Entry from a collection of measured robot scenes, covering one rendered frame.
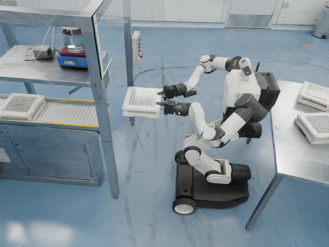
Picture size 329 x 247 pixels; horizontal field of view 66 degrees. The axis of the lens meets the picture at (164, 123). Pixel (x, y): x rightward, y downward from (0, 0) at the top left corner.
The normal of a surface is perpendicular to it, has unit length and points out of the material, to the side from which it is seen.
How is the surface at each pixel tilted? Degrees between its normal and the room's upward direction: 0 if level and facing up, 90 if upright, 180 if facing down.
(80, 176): 90
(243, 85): 1
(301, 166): 0
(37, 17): 90
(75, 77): 0
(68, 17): 90
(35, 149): 90
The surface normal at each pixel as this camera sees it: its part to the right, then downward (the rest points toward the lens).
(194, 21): 0.05, 0.69
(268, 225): 0.04, -0.73
